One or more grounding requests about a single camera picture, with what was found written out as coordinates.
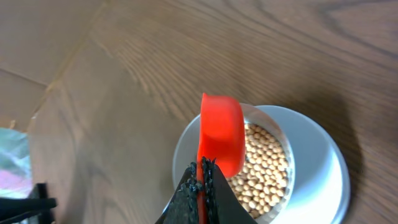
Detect clear plastic bag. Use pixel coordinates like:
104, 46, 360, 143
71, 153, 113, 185
1, 128, 32, 198

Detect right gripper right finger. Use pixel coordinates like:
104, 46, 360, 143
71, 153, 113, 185
201, 157, 256, 224

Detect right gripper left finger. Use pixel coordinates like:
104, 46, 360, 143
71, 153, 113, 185
155, 162, 202, 224

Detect red plastic measuring scoop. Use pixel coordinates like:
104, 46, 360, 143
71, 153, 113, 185
196, 92, 246, 224

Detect soybeans in bowl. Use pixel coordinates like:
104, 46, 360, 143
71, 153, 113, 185
227, 123, 289, 219

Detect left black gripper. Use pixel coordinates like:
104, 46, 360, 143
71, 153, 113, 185
1, 183, 57, 224

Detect white digital kitchen scale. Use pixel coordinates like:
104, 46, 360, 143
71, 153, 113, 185
258, 105, 351, 224

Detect grey round bowl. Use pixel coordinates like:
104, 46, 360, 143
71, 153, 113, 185
172, 102, 296, 224

